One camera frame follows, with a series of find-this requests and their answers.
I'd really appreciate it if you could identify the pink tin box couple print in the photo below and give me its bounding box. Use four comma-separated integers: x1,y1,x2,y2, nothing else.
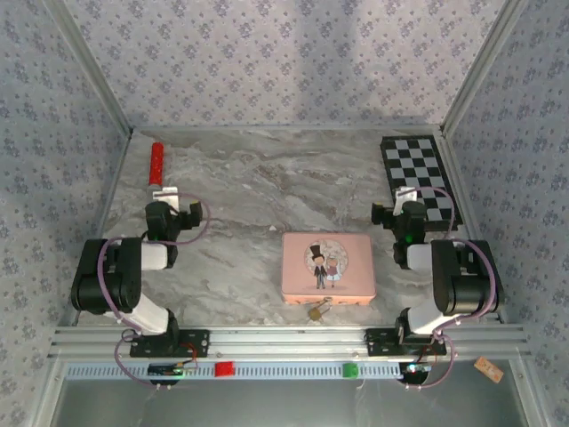
280,231,377,308

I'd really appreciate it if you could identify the small brass padlock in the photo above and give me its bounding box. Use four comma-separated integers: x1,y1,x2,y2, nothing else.
307,297,334,322

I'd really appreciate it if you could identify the red glitter tube silver cap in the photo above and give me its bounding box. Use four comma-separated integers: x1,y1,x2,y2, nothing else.
145,141,167,201

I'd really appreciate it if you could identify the black grey chessboard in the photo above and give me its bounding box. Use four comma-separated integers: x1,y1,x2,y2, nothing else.
380,135,464,233

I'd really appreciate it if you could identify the small circuit board with led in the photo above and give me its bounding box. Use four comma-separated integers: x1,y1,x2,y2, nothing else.
147,361,199,377
399,361,433,377

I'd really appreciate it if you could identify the orange paper tag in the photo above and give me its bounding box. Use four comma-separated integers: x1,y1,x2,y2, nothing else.
472,356,505,384

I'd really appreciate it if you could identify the grey metal sheet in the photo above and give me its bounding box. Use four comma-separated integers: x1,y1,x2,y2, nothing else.
52,378,533,427

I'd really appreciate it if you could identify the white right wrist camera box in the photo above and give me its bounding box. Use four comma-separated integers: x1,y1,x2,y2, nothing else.
394,186,420,205

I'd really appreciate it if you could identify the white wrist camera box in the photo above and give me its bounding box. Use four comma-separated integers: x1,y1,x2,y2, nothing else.
152,188,180,210
394,186,420,205

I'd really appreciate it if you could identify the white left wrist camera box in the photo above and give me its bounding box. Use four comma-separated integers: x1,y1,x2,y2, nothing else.
152,188,180,210

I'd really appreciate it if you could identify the aluminium side rail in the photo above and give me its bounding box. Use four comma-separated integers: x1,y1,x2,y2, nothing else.
442,132,508,324
60,131,135,326

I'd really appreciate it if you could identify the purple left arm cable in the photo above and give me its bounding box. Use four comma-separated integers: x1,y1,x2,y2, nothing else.
98,192,212,392

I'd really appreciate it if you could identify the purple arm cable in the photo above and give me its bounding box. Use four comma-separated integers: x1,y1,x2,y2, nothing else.
402,186,500,393
98,192,212,392

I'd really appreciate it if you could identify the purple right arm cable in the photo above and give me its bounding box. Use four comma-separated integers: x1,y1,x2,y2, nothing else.
402,186,500,393

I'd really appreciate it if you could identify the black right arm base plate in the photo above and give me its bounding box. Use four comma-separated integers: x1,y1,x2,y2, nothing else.
365,327,448,358

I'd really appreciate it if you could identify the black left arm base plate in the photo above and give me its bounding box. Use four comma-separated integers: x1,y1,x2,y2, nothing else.
129,328,211,359

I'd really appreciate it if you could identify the aluminium extrusion rail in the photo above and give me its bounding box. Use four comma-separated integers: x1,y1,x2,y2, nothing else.
47,324,533,361

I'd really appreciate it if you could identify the aluminium frame post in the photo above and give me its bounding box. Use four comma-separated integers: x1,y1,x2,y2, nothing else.
43,0,135,135
440,0,533,136

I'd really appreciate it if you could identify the grey slotted cable duct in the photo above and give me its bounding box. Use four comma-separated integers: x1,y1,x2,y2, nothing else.
61,360,482,382

